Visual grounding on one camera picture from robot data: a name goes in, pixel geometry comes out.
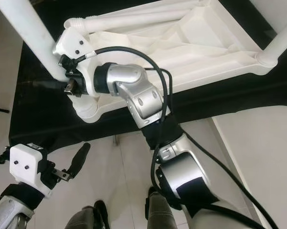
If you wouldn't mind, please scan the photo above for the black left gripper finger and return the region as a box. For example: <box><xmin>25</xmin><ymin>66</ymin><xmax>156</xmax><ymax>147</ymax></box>
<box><xmin>67</xmin><ymin>142</ymin><xmax>92</xmax><ymax>179</ymax></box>

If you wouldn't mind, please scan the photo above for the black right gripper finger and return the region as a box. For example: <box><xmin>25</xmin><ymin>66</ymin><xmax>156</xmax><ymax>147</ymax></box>
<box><xmin>33</xmin><ymin>79</ymin><xmax>71</xmax><ymax>91</ymax></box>

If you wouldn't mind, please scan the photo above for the white plastic table leg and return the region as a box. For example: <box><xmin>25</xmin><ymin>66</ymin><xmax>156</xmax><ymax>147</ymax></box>
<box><xmin>64</xmin><ymin>7</ymin><xmax>201</xmax><ymax>35</ymax></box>
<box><xmin>255</xmin><ymin>26</ymin><xmax>287</xmax><ymax>66</ymax></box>
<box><xmin>0</xmin><ymin>0</ymin><xmax>70</xmax><ymax>83</ymax></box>

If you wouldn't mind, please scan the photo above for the black tablecloth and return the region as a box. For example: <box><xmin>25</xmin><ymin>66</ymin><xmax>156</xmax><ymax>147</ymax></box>
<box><xmin>9</xmin><ymin>0</ymin><xmax>287</xmax><ymax>153</ymax></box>

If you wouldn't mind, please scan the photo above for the white plastic table top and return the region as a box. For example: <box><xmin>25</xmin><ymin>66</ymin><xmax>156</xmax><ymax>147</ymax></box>
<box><xmin>55</xmin><ymin>0</ymin><xmax>285</xmax><ymax>124</ymax></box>

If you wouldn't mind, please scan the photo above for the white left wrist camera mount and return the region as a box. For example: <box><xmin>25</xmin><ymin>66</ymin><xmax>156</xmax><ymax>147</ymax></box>
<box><xmin>10</xmin><ymin>143</ymin><xmax>52</xmax><ymax>197</ymax></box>

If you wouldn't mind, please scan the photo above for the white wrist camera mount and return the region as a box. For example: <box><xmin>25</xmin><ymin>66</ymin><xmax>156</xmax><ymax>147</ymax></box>
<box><xmin>10</xmin><ymin>143</ymin><xmax>52</xmax><ymax>197</ymax></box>
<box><xmin>53</xmin><ymin>26</ymin><xmax>97</xmax><ymax>98</ymax></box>

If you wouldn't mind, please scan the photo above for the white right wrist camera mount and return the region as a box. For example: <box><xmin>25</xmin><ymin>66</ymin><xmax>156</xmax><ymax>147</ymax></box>
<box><xmin>53</xmin><ymin>26</ymin><xmax>97</xmax><ymax>98</ymax></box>

